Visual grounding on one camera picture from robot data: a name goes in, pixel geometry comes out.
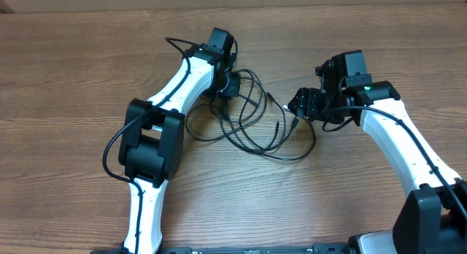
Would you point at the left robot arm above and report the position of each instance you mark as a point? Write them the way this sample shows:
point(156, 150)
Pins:
point(151, 145)

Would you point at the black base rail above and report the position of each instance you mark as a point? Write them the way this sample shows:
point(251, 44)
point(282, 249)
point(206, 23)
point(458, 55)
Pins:
point(251, 250)

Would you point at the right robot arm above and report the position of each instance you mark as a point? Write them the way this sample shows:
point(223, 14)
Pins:
point(433, 217)

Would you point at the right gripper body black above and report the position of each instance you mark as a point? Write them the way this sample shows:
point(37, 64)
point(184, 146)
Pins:
point(320, 106)

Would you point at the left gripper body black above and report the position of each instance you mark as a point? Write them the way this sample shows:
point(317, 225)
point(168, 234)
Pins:
point(228, 87)

